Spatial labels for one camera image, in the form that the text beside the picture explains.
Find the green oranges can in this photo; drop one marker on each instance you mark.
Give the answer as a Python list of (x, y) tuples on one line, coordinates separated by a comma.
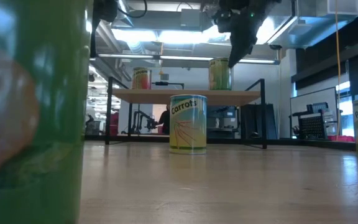
[(219, 76)]

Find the silver ventilation duct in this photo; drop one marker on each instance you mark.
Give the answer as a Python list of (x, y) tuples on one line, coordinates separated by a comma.
[(126, 22)]

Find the black perforated rack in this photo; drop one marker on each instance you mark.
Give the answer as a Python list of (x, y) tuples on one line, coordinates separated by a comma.
[(314, 127)]

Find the red yellow pineapple can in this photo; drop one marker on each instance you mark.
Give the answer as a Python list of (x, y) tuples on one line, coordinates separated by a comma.
[(141, 79)]

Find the red bin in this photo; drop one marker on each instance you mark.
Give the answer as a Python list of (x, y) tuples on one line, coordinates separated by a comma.
[(342, 138)]

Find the black workbench with equipment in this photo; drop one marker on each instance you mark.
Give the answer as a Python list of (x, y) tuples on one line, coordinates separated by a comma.
[(225, 132)]

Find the black cabinet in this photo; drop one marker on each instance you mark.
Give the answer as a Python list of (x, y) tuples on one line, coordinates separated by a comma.
[(253, 121)]

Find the long ceiling light fixture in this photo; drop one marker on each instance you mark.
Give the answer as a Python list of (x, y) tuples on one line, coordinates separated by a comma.
[(185, 58)]

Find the dark monitor on rack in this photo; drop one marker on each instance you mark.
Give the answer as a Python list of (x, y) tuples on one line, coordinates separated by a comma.
[(317, 108)]

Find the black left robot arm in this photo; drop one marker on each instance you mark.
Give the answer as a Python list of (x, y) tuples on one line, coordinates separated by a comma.
[(106, 9)]

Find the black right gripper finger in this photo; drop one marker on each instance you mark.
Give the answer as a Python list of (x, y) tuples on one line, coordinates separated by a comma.
[(239, 51)]

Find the black background camera gantry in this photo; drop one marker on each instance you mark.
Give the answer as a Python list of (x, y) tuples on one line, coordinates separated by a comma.
[(166, 83)]

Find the yellow carrots can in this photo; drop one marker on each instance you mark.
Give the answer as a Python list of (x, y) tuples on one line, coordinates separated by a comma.
[(188, 124)]

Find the person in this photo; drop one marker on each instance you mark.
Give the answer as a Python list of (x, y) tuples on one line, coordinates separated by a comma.
[(165, 119)]

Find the grey ceiling box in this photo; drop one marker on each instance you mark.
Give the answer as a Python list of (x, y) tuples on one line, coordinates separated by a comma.
[(191, 18)]

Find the red cabinet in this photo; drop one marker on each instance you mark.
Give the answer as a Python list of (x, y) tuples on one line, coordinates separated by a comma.
[(114, 124)]

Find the white partition panel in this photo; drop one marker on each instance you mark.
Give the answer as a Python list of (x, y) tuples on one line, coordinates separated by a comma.
[(309, 96)]

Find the black table edge rail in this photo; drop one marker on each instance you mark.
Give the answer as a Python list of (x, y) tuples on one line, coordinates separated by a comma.
[(322, 144)]

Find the grey bin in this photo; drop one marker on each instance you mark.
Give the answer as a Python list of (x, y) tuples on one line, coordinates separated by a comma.
[(93, 128)]

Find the grey wall vent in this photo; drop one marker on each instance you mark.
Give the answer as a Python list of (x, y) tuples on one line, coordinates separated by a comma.
[(164, 76)]

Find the wooden shelf black frame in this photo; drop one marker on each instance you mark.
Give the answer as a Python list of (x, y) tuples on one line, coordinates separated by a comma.
[(154, 97)]

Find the green can orange fruit picture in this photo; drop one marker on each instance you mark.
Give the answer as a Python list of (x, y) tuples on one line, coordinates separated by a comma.
[(42, 124)]

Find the white bottle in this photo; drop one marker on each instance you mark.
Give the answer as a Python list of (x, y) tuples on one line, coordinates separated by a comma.
[(217, 122)]

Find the black background robot arm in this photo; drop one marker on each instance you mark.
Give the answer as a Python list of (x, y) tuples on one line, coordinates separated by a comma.
[(141, 119)]

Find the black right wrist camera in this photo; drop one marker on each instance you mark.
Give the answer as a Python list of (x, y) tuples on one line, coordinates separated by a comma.
[(221, 20)]

